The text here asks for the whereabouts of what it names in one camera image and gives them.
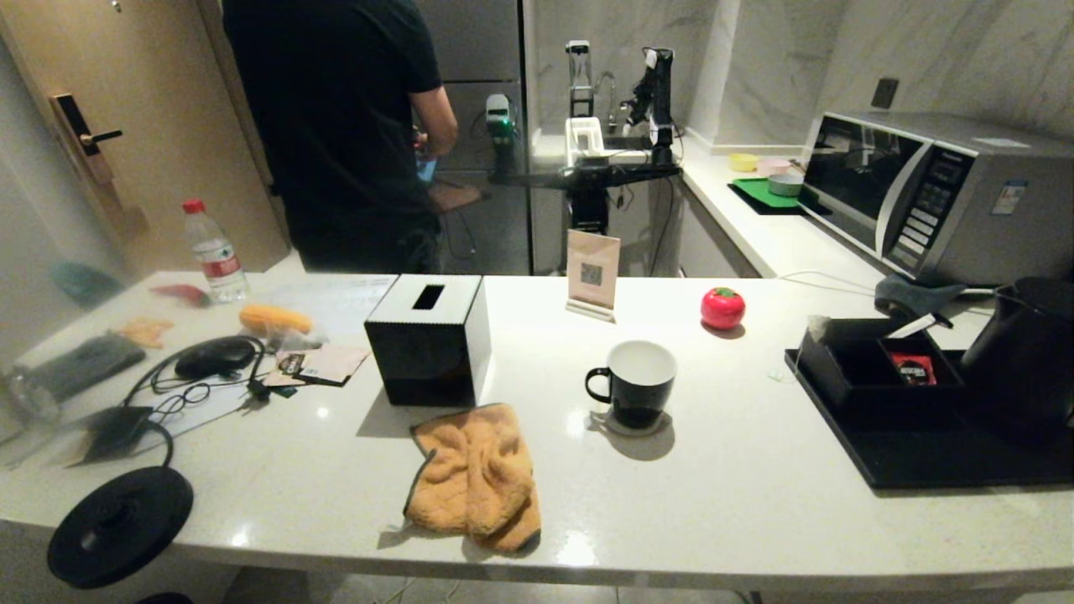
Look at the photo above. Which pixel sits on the yellow bowl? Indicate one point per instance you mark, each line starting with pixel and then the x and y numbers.
pixel 742 163

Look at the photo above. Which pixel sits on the red sachet packet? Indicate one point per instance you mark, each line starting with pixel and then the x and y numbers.
pixel 912 369

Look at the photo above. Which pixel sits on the red tomato toy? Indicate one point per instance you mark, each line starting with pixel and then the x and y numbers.
pixel 722 309

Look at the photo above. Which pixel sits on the black computer mouse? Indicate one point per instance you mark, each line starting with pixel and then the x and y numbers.
pixel 214 358

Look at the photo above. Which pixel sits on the dark green card box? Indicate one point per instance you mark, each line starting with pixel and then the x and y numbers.
pixel 117 429

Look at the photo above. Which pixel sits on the black background shelf board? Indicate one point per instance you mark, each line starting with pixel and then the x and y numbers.
pixel 604 176

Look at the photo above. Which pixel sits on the beige QR code sign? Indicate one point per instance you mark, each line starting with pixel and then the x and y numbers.
pixel 591 268

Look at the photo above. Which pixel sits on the person in black shirt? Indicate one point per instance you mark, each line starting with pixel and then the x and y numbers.
pixel 336 126

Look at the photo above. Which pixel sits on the device with green light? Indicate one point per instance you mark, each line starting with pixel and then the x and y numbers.
pixel 499 117

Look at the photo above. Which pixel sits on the laptop with blue screen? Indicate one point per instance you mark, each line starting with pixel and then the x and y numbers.
pixel 426 170

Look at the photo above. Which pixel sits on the yellow corn cob toy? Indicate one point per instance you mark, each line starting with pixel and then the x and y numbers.
pixel 273 320

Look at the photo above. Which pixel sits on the large black serving tray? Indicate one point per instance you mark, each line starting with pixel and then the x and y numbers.
pixel 923 453

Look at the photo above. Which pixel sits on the black rounded floor object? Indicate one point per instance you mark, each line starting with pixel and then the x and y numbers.
pixel 164 599

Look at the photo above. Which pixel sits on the black compartment organizer box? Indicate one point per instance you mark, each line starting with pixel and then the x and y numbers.
pixel 839 369

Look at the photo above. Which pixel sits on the grey green bowl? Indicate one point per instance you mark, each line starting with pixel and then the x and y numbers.
pixel 784 184

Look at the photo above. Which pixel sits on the teal round object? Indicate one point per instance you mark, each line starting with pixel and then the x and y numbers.
pixel 84 283

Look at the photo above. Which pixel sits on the black tissue box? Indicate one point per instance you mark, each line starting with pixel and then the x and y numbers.
pixel 428 361

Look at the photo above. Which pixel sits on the orange fluffy towel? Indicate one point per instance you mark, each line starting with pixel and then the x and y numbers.
pixel 474 478

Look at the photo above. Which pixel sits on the round grey coaster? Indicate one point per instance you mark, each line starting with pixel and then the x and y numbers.
pixel 601 422

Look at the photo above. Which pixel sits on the chrome faucet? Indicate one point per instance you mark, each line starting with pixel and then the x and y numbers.
pixel 608 92

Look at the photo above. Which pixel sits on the wooden door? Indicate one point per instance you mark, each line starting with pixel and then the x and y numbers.
pixel 151 126

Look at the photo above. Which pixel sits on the black round kettle base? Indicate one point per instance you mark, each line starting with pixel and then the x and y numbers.
pixel 141 503

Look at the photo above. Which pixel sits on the white stick sachet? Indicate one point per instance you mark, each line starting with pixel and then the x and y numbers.
pixel 916 325

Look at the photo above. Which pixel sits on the white plastic stand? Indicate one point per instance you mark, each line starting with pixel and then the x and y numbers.
pixel 583 138

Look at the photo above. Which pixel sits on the orange fries toy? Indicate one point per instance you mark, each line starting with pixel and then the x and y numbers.
pixel 144 332

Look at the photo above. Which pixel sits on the clear water bottle red cap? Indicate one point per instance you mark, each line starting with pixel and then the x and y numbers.
pixel 216 260

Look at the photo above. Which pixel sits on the pink flat packet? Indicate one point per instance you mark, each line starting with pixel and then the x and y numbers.
pixel 336 362

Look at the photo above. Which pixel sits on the silver microwave oven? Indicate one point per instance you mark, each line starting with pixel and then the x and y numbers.
pixel 965 210

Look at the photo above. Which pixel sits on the black background robot arm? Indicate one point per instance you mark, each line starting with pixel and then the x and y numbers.
pixel 661 92

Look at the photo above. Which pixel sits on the dark wall socket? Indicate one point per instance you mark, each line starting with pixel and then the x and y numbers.
pixel 883 93

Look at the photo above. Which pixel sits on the black mug white inside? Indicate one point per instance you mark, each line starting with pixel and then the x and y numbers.
pixel 638 403

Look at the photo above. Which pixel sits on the pink bowl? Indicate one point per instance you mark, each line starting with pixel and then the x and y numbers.
pixel 774 165

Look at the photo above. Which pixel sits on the black electric kettle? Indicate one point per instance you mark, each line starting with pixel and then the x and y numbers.
pixel 1028 361

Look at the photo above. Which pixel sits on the grey blue rag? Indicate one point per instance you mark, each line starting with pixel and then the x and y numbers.
pixel 908 295

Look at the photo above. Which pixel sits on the green board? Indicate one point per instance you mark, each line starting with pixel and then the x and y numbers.
pixel 759 193

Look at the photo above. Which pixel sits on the small wooden side table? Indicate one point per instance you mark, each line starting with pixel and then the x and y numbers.
pixel 457 197

